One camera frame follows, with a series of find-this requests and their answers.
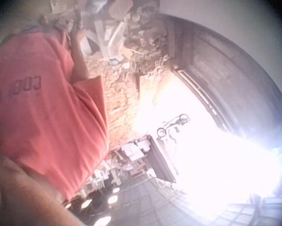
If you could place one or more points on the person's right hand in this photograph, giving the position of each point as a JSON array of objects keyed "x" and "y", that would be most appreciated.
[{"x": 79, "y": 31}]

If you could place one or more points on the metal railing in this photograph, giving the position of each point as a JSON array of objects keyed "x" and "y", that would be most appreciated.
[{"x": 253, "y": 212}]

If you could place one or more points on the pile of white clutter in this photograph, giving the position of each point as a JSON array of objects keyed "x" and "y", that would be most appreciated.
[{"x": 126, "y": 160}]

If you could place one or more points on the white wooden frame pieces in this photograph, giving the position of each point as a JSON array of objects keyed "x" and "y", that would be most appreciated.
[{"x": 107, "y": 35}]

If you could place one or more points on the small blue object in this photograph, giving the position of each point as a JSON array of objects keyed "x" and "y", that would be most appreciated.
[{"x": 114, "y": 62}]

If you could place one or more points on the metal grate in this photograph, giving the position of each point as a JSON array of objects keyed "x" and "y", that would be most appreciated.
[{"x": 140, "y": 202}]

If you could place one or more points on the brown wooden door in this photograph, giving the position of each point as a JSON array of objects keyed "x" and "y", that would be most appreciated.
[{"x": 225, "y": 77}]

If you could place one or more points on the heap of wood scraps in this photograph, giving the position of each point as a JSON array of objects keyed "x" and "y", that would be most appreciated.
[{"x": 147, "y": 40}]

